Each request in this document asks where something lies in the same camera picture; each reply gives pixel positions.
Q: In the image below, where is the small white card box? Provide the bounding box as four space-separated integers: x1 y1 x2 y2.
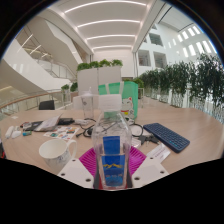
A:
130 136 143 150

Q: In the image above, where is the clear plastic tumbler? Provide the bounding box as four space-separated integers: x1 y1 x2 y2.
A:
79 87 96 121

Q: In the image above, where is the black cable bundle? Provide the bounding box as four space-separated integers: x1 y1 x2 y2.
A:
75 118 160 146

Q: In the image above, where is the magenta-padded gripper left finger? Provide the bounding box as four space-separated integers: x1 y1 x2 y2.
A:
57 147 99 190

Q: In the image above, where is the black chair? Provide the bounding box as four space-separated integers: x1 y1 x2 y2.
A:
37 99 56 111

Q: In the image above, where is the open brown notebook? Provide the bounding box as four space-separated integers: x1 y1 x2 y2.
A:
32 113 65 133

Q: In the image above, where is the wooden planter with green plants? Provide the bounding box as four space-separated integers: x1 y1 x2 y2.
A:
132 76 145 100
60 82 79 101

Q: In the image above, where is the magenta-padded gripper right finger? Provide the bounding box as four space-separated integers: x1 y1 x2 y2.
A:
127 146 170 190

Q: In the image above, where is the white ceramic mug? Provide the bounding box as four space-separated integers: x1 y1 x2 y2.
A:
38 138 78 175

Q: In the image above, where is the black power adapter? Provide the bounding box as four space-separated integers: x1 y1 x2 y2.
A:
57 117 76 126

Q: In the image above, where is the long white remote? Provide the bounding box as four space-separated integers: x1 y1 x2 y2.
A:
4 124 15 140

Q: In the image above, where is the white printed card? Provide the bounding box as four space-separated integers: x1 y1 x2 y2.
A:
145 142 172 165

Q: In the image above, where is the white cabinet topped with plants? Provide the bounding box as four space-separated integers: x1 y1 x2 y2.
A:
76 58 124 111

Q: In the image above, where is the colourful sticker sheet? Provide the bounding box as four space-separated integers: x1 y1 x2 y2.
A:
42 125 81 141

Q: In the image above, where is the dark blue keyboard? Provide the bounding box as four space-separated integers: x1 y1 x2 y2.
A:
142 122 191 154

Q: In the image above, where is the clear blue-labelled water bottle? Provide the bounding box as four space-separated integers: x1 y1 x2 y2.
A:
91 94 132 191

